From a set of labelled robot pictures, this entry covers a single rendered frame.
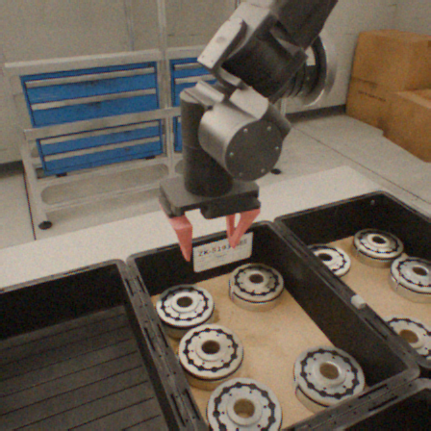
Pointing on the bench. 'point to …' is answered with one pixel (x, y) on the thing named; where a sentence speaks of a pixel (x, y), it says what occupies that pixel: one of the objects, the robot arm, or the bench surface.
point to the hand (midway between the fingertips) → (209, 246)
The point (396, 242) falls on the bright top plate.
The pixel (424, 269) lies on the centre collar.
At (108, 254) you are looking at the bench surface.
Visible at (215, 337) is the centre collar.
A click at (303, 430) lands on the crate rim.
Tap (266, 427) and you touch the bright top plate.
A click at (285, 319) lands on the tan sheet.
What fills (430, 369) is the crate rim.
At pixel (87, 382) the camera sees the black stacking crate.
